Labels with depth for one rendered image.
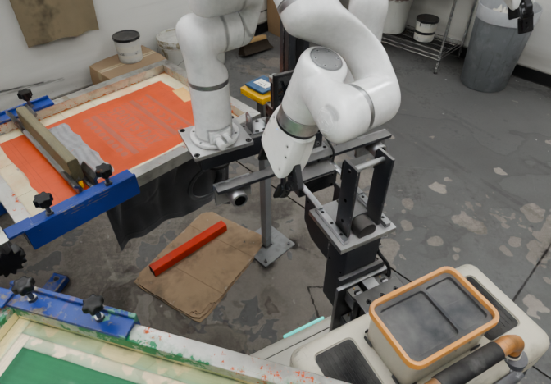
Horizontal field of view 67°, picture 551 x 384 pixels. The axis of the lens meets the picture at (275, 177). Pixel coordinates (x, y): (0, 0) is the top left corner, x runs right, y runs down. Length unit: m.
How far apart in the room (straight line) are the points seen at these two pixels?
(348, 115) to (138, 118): 1.09
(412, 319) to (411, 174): 1.99
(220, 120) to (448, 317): 0.65
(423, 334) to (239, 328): 1.24
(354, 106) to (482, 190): 2.35
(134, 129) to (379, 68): 1.02
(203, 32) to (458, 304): 0.77
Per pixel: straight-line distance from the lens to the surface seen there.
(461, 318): 0.96
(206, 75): 0.96
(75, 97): 1.70
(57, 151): 1.31
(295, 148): 0.69
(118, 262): 2.37
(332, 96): 0.58
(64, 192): 1.33
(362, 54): 0.66
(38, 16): 3.40
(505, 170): 3.13
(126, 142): 1.45
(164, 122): 1.51
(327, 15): 0.61
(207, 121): 1.02
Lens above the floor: 1.77
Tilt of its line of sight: 41 degrees down
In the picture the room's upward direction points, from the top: straight up
